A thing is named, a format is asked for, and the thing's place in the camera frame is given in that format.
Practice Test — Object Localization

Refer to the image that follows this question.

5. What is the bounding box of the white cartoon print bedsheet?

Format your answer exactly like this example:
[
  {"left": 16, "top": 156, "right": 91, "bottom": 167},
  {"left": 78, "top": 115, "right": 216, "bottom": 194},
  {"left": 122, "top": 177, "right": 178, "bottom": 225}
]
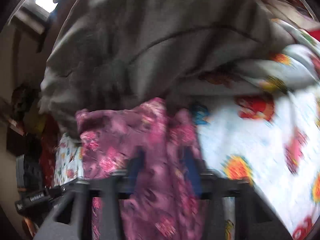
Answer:
[{"left": 53, "top": 17, "right": 320, "bottom": 240}]

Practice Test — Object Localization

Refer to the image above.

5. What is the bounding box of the pink purple floral garment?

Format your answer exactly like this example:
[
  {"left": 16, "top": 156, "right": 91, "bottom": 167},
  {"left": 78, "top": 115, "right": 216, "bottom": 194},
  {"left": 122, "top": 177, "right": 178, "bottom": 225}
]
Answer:
[{"left": 76, "top": 98, "right": 204, "bottom": 239}]

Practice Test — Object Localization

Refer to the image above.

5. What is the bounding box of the grey pillow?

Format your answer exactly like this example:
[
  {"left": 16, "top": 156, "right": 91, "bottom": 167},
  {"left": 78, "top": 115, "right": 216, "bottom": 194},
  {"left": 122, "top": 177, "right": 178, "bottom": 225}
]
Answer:
[{"left": 38, "top": 0, "right": 301, "bottom": 140}]

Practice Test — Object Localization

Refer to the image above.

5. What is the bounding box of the barred window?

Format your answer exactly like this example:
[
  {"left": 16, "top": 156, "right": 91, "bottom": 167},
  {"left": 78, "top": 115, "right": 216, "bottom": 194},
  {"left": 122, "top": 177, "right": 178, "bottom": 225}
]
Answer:
[{"left": 10, "top": 0, "right": 59, "bottom": 35}]

